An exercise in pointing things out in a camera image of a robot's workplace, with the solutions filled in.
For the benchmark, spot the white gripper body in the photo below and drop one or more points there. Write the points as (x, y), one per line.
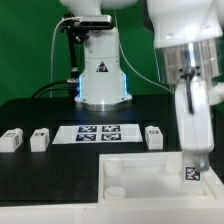
(194, 127)

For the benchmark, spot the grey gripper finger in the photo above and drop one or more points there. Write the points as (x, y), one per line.
(203, 164)

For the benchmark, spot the white square table top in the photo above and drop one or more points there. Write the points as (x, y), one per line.
(142, 177)

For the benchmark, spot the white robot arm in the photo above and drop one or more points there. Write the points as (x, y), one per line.
(186, 33)

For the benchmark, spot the white L-shaped obstacle fence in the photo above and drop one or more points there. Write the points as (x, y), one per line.
(152, 212)

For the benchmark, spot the white sheet with AprilTags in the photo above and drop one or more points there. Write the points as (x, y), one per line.
(106, 133)

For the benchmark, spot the black camera on stand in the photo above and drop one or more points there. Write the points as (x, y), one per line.
(77, 29)

